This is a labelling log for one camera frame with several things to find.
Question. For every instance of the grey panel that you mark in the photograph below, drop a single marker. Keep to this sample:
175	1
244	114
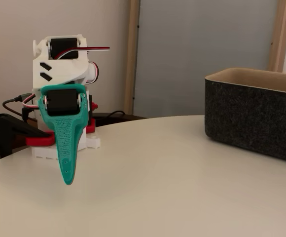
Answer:
202	49

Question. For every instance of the black clamp red pad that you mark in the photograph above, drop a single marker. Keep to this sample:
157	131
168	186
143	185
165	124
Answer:
2	128

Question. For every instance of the white studded base plate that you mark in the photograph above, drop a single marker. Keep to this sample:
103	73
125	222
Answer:
42	153

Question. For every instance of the black clamp red trigger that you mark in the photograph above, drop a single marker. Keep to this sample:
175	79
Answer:
91	127

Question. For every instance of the dark grey felt basket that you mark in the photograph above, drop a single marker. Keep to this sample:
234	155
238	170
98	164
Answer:
251	118

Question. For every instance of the light wooden post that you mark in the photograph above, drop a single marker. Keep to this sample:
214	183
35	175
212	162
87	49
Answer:
279	37
132	61

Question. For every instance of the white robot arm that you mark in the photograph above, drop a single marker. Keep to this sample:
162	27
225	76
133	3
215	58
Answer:
61	66

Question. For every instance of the teal gripper black servo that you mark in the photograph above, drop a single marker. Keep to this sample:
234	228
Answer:
62	102

